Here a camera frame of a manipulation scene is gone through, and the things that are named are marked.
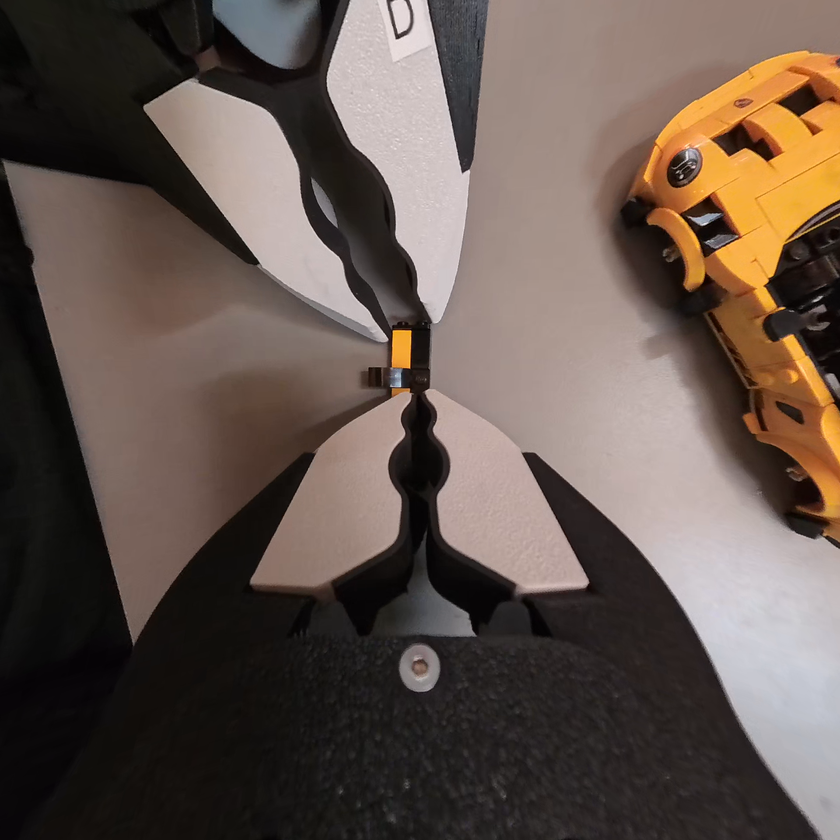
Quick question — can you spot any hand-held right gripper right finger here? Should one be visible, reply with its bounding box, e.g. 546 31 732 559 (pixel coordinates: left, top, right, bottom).
423 390 590 631

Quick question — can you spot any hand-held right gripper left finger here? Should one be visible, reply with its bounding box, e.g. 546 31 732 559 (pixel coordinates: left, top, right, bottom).
251 391 420 635

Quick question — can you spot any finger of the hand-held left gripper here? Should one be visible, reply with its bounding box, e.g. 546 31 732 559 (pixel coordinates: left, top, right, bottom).
144 68 395 343
289 0 471 323

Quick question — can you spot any black and yellow lego strip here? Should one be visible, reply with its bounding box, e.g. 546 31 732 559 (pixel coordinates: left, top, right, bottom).
360 320 434 399

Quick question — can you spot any yellow lego car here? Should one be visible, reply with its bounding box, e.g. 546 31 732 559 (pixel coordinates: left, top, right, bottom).
620 51 840 550

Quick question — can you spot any person's dark clothing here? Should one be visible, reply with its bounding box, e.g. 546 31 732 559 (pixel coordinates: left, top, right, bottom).
0 157 136 840

